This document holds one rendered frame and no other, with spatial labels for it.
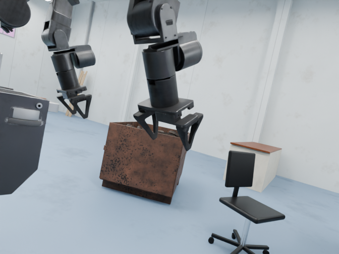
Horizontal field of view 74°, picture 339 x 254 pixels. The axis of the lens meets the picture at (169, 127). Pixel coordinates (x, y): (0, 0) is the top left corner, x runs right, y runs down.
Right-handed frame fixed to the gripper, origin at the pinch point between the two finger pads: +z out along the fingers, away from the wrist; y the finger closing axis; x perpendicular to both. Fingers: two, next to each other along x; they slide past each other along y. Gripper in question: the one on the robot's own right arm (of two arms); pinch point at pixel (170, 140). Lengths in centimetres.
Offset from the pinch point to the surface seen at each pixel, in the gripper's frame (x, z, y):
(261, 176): -294, 256, 70
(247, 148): -312, 218, 104
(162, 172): -107, 135, 121
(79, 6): -654, -94, 1093
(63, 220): -2, 119, 136
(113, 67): -545, 158, 780
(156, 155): -111, 118, 130
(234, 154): -120, 92, 41
